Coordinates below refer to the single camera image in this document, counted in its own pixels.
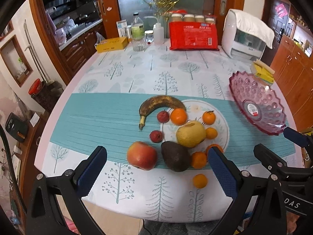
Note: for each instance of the white cloth on appliance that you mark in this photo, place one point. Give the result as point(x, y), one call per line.
point(252, 25)

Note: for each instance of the red lid container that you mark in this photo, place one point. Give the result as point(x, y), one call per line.
point(35, 87)

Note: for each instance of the small glass jar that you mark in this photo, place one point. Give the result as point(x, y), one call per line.
point(149, 36)

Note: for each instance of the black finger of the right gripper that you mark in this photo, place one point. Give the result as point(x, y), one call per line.
point(271, 161)

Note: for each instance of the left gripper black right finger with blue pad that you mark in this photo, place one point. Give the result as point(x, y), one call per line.
point(269, 213)

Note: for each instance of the red yellow apple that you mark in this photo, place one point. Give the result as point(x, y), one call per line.
point(142, 156)

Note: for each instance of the pink glass fruit bowl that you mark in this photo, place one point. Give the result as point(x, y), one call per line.
point(258, 103)

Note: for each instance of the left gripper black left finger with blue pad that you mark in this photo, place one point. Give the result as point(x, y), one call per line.
point(44, 215)

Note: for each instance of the yellow cardboard box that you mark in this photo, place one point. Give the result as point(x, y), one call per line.
point(112, 44)

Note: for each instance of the pack of beige jars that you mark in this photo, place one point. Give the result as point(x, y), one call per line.
point(183, 16)

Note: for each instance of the red snack package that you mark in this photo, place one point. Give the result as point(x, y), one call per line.
point(193, 36)

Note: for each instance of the small tangerine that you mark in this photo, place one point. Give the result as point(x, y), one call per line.
point(211, 133)

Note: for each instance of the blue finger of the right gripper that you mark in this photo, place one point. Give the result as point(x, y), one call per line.
point(296, 137)

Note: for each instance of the tangerine table edge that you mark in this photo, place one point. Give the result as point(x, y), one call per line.
point(200, 181)

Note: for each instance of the teal round-print table mat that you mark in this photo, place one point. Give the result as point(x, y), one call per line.
point(112, 120)

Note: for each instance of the orange tangerine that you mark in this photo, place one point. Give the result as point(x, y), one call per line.
point(209, 117)
point(178, 116)

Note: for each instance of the overripe brown banana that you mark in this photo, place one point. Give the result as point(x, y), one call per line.
point(155, 102)

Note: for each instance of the white squeeze bottle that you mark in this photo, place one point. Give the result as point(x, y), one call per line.
point(158, 31)

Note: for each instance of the clear drinking glass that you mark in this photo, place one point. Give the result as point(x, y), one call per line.
point(139, 44)

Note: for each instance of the small white carton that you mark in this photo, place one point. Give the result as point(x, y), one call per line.
point(122, 28)

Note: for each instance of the brown wooden cabinets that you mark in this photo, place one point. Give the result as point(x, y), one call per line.
point(293, 75)

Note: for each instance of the white countertop appliance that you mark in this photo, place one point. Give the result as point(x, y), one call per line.
point(238, 44)

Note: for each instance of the yellow pear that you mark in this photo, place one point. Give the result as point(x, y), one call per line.
point(191, 134)

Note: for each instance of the clear plastic bottle green label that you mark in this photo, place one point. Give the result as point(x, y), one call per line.
point(137, 26)

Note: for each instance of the dark brown avocado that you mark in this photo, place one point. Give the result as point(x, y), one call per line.
point(175, 156)

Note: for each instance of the tree-pattern tablecloth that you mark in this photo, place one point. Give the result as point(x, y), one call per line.
point(159, 194)

